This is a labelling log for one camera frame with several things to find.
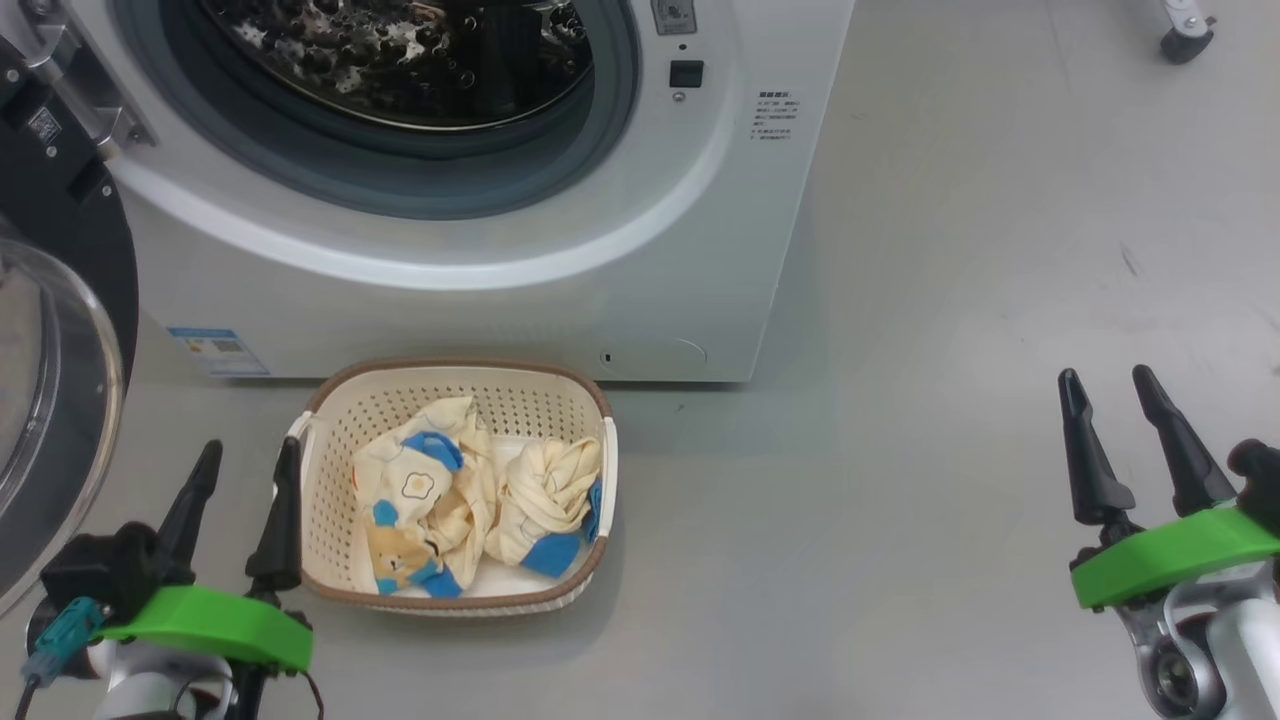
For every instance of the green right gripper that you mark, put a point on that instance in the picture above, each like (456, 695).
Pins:
(1170, 555)

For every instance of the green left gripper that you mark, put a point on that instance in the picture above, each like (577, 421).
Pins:
(220, 620)

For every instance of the cream garment with bear print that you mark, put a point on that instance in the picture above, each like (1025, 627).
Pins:
(410, 490)

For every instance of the washing machine glass door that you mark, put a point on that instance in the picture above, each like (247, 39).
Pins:
(70, 250)

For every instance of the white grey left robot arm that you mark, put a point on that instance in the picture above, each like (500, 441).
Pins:
(150, 690)

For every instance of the white washing machine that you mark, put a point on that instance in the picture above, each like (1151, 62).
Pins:
(500, 320)

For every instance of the cream perforated laundry basket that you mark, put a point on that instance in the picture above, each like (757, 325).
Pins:
(340, 430)

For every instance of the blue energy label sticker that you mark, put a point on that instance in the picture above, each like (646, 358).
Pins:
(215, 352)

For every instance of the metal leg with black caster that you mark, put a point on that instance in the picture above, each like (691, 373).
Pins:
(1188, 40)

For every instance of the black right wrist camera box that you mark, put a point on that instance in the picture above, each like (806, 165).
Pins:
(1262, 480)

